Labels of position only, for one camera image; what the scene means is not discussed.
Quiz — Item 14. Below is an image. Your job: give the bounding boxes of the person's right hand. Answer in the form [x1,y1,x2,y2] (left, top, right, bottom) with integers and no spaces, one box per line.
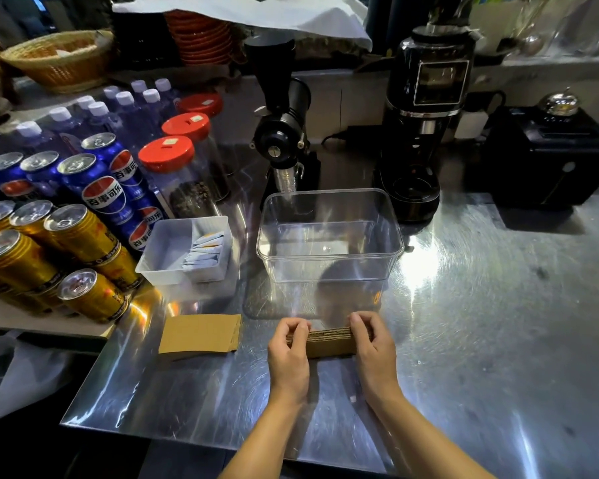
[349,311,398,403]

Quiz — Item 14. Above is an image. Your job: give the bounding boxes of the person's left hand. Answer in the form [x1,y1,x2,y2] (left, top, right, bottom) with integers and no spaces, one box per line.
[268,317,312,405]

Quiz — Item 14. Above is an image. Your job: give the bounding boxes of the thick brown cardboard sleeve stack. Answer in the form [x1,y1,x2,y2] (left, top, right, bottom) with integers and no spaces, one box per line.
[286,326,375,360]

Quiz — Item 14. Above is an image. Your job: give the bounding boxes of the person's right forearm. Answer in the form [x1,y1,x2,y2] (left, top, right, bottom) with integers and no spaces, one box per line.
[363,380,497,479]

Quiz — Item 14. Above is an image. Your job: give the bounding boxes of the person's left forearm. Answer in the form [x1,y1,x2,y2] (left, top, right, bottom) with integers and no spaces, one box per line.
[219,394,311,479]

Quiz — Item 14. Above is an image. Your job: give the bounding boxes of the thin brown cardboard sleeve stack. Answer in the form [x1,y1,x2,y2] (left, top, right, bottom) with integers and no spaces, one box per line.
[158,314,242,356]

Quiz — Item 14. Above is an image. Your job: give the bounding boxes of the clear plastic container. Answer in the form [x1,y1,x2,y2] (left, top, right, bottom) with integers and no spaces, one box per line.
[256,188,405,285]

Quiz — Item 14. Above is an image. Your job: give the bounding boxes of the row of white blue sachets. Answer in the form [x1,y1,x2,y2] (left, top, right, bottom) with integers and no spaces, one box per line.
[182,232,225,273]

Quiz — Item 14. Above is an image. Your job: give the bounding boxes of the white plastic divided tray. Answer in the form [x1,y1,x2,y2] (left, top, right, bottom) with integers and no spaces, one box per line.
[135,216,232,287]

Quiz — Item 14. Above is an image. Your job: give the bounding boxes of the red lid jar, dark beans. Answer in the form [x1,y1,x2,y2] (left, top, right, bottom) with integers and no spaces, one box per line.
[138,136,219,220]

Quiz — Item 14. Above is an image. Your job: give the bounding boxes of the slim black coffee grinder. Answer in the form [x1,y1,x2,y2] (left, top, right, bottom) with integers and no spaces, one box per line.
[243,35,322,196]

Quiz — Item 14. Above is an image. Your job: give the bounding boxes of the large black coffee grinder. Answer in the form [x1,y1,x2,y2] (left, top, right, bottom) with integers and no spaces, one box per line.
[373,25,481,225]

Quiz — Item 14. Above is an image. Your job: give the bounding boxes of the red lid clear jar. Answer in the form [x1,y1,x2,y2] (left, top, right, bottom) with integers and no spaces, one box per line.
[176,93,235,177]
[161,113,231,202]

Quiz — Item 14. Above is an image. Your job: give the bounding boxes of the group of blue soda cans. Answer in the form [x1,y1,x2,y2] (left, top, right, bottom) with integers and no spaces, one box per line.
[0,133,166,253]

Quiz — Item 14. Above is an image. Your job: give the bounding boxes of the black box appliance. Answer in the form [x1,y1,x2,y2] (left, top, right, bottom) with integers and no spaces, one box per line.
[483,105,599,211]

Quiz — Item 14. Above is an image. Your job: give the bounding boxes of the group of gold drink cans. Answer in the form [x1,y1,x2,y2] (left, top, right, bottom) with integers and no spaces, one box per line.
[0,200,145,325]

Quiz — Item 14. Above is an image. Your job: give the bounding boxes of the white plastic bag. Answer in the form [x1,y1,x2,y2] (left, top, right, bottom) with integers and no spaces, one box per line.
[0,330,83,429]

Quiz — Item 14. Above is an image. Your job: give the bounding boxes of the group of white cap water bottles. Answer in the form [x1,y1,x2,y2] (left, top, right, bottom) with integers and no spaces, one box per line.
[15,79,181,156]

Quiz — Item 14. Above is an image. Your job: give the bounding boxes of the silver call bell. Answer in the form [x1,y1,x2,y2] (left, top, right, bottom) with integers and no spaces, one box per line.
[537,87,580,117]

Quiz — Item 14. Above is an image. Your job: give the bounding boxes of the stack of orange bowls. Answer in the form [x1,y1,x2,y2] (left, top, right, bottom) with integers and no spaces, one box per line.
[164,10,233,67]

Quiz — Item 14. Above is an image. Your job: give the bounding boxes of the white cloth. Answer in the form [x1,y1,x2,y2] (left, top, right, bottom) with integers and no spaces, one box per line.
[111,0,374,52]

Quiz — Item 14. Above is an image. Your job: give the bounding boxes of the woven wicker basket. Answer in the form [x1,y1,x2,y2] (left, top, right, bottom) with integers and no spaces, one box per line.
[0,31,115,94]

